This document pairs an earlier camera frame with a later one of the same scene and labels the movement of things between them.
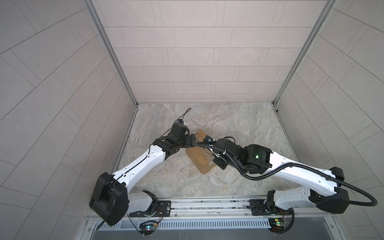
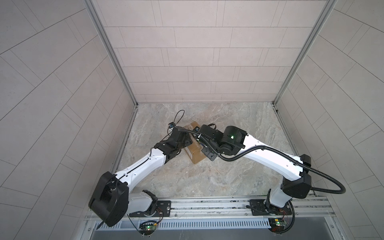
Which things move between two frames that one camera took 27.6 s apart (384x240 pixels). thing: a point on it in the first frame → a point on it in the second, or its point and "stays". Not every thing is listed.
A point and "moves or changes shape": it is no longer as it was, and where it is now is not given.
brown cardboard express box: x=201 y=156 moves or changes shape
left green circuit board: x=149 y=226 stays
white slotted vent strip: x=214 y=224 stays
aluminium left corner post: x=104 y=35 stays
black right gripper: x=215 y=160 → x=207 y=155
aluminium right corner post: x=328 y=8 stays
